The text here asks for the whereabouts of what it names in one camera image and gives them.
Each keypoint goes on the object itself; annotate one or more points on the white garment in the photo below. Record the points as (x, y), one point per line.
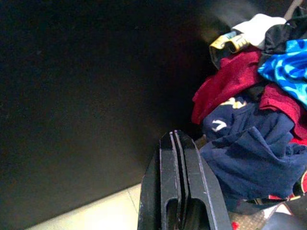
(257, 30)

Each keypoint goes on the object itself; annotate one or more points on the grey mesh laundry basket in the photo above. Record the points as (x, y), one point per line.
(251, 219)

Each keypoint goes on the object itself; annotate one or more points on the navy blue printed garment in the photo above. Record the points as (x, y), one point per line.
(249, 158)

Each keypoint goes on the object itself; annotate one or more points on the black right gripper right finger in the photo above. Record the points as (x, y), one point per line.
(194, 182)

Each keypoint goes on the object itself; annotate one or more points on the yellow and black garment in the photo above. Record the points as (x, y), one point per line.
(229, 44)

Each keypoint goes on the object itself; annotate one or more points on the blue and black patterned garment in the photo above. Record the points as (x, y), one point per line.
(287, 69)

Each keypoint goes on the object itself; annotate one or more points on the dark red garment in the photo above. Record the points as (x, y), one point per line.
(230, 79)

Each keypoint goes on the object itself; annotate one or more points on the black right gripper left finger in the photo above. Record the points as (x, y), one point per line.
(168, 172)

